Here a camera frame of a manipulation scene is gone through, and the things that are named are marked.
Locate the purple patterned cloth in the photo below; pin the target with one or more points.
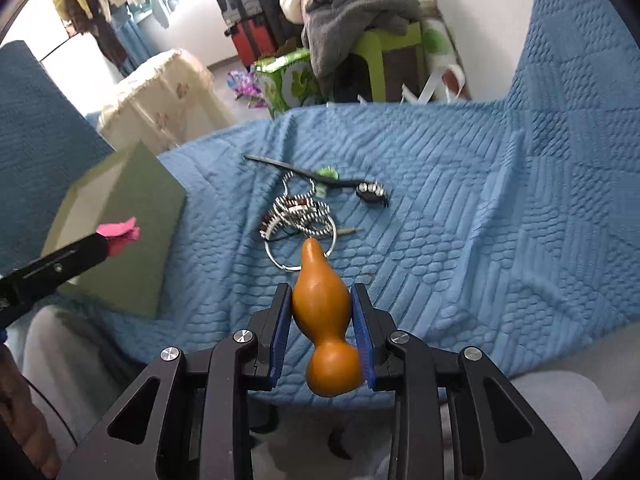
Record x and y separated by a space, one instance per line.
245 87

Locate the orange gourd ornament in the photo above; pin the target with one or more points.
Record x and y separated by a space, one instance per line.
320 310

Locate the person's right leg grey pants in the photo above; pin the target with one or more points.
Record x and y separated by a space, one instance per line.
560 410

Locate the person's left forearm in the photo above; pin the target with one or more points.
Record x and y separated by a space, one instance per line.
22 410

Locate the green plastic stool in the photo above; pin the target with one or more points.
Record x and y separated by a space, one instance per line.
395 45

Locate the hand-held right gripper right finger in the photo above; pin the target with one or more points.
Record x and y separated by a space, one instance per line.
362 335

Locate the patterned rolled mat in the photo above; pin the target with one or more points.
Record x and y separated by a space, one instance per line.
440 35

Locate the red suitcase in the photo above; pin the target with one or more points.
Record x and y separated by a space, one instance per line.
252 42

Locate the teal textured chair back cover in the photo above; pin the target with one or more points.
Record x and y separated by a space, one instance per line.
40 150

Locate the silver black twisted bangles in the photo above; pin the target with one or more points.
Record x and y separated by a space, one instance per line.
305 217

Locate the light blue textured cover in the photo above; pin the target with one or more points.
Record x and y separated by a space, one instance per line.
450 210

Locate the black suitcase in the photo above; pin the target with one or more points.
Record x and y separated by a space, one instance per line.
277 15

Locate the black beaded hair clip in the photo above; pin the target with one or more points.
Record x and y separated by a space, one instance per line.
372 194

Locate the cream cloth covered table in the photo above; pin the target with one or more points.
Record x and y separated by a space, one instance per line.
160 95

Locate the person's left leg grey pants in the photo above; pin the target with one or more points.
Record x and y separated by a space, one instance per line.
75 360

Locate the person's leg grey pants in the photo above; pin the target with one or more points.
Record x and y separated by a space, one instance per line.
560 410
75 360

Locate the green cardboard box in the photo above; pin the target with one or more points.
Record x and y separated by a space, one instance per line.
135 220

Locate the green carton box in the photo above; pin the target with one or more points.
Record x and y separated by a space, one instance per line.
290 80

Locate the grey fleece garment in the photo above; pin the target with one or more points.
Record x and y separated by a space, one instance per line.
350 15

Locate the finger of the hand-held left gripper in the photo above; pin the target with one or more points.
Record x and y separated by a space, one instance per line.
70 262

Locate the pink flower hair accessory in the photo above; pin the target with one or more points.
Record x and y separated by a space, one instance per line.
117 234

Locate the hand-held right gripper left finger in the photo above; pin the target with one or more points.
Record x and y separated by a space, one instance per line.
280 335

